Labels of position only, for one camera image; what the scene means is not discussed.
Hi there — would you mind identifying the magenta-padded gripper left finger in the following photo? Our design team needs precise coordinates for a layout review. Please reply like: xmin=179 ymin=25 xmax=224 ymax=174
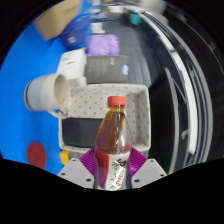
xmin=57 ymin=148 xmax=100 ymax=188

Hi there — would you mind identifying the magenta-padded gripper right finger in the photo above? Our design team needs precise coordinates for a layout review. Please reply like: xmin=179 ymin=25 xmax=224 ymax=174
xmin=126 ymin=148 xmax=168 ymax=188

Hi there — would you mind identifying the clear red-capped drink bottle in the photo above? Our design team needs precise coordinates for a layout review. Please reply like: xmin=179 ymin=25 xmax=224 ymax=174
xmin=94 ymin=95 xmax=133 ymax=191

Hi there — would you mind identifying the flat round red coaster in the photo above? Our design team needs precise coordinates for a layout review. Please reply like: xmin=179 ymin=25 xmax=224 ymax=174
xmin=26 ymin=141 xmax=48 ymax=169

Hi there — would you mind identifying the white dotted storage bin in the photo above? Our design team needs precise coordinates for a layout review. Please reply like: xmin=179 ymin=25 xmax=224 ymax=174
xmin=58 ymin=83 xmax=150 ymax=154

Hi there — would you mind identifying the grey-white ceramic mug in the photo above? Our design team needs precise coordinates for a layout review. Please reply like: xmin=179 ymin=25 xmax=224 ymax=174
xmin=23 ymin=73 xmax=72 ymax=118

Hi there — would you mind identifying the dark overhead shelf unit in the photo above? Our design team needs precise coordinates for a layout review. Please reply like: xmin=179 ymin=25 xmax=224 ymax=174
xmin=139 ymin=6 xmax=214 ymax=174

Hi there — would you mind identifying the dark grey flat box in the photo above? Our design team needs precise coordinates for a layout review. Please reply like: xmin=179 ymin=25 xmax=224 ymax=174
xmin=84 ymin=54 xmax=129 ymax=84

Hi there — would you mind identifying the small white box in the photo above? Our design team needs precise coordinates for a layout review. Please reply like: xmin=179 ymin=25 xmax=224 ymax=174
xmin=56 ymin=48 xmax=88 ymax=88

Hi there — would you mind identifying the purple plastic bag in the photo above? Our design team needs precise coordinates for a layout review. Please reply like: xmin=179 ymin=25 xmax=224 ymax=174
xmin=86 ymin=34 xmax=120 ymax=57

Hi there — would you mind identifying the blue carton box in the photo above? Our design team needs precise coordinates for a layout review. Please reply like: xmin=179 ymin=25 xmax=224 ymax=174
xmin=59 ymin=14 xmax=93 ymax=51

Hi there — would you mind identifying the small teal device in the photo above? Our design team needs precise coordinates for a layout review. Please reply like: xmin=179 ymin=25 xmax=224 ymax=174
xmin=129 ymin=13 xmax=142 ymax=26

